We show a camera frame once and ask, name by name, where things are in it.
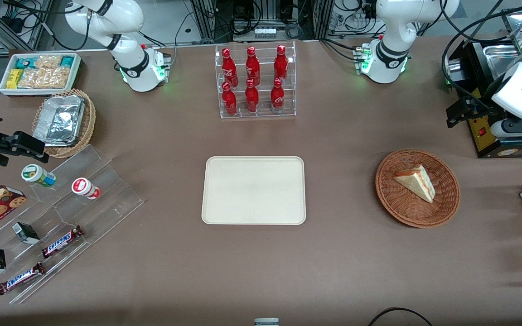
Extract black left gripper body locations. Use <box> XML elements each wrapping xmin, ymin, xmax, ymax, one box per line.
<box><xmin>464</xmin><ymin>98</ymin><xmax>493</xmax><ymax>124</ymax></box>

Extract triangle sandwich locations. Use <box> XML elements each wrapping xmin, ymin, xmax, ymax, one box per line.
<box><xmin>393</xmin><ymin>165</ymin><xmax>436</xmax><ymax>203</ymax></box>

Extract light oval wicker basket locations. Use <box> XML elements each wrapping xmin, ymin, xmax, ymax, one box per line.
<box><xmin>32</xmin><ymin>88</ymin><xmax>97</xmax><ymax>159</ymax></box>

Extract brown round wicker basket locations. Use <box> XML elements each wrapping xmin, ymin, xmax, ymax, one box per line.
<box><xmin>375</xmin><ymin>149</ymin><xmax>461</xmax><ymax>228</ymax></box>

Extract beige plastic tray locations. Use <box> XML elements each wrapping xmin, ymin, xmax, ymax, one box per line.
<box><xmin>201</xmin><ymin>156</ymin><xmax>306</xmax><ymax>225</ymax></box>

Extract green label yogurt cup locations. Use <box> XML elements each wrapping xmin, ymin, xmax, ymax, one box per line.
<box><xmin>21</xmin><ymin>163</ymin><xmax>57</xmax><ymax>188</ymax></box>

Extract black yellow appliance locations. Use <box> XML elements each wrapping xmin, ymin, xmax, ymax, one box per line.
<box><xmin>446</xmin><ymin>9</ymin><xmax>522</xmax><ymax>159</ymax></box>

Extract aluminium foil container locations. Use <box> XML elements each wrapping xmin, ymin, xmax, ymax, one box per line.
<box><xmin>33</xmin><ymin>95</ymin><xmax>86</xmax><ymax>147</ymax></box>

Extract white snack bin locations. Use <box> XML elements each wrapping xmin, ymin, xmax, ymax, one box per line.
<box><xmin>0</xmin><ymin>53</ymin><xmax>82</xmax><ymax>97</ymax></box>

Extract steel pan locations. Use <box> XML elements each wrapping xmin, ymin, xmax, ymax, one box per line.
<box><xmin>483</xmin><ymin>43</ymin><xmax>522</xmax><ymax>82</ymax></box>

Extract yellow snack packet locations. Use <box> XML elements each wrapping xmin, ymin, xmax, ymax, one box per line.
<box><xmin>6</xmin><ymin>68</ymin><xmax>23</xmax><ymax>90</ymax></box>

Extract clear cracker pack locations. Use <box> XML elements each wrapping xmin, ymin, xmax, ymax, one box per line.
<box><xmin>34</xmin><ymin>55</ymin><xmax>63</xmax><ymax>70</ymax></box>
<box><xmin>18</xmin><ymin>67</ymin><xmax>70</xmax><ymax>90</ymax></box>

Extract red label yogurt cup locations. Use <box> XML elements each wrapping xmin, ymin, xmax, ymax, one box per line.
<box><xmin>71</xmin><ymin>177</ymin><xmax>102</xmax><ymax>201</ymax></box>

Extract clear acrylic stepped shelf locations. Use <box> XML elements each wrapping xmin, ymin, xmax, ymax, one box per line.
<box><xmin>0</xmin><ymin>144</ymin><xmax>145</xmax><ymax>305</ymax></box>

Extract brown snickers bar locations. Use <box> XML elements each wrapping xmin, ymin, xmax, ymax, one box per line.
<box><xmin>41</xmin><ymin>225</ymin><xmax>85</xmax><ymax>259</ymax></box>
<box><xmin>0</xmin><ymin>262</ymin><xmax>46</xmax><ymax>296</ymax></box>

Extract red cola bottle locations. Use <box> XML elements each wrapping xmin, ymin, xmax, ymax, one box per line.
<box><xmin>244</xmin><ymin>79</ymin><xmax>260</xmax><ymax>114</ymax></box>
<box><xmin>270</xmin><ymin>78</ymin><xmax>285</xmax><ymax>113</ymax></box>
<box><xmin>273</xmin><ymin>44</ymin><xmax>289</xmax><ymax>83</ymax></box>
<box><xmin>221</xmin><ymin>81</ymin><xmax>238</xmax><ymax>117</ymax></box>
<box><xmin>221</xmin><ymin>48</ymin><xmax>238</xmax><ymax>87</ymax></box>
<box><xmin>246</xmin><ymin>46</ymin><xmax>261</xmax><ymax>86</ymax></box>

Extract clear acrylic bottle rack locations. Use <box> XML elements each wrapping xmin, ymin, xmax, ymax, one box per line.
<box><xmin>215</xmin><ymin>41</ymin><xmax>297</xmax><ymax>120</ymax></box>

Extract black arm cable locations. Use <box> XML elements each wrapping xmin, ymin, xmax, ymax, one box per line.
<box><xmin>440</xmin><ymin>0</ymin><xmax>522</xmax><ymax>98</ymax></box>

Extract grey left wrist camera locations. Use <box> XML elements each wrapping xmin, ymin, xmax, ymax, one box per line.
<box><xmin>490</xmin><ymin>118</ymin><xmax>522</xmax><ymax>138</ymax></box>

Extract black floor cable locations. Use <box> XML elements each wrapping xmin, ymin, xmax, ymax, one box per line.
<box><xmin>368</xmin><ymin>307</ymin><xmax>434</xmax><ymax>326</ymax></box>

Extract aluminium frame rack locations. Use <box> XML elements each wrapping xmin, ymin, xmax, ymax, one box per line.
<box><xmin>188</xmin><ymin>0</ymin><xmax>335</xmax><ymax>42</ymax></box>

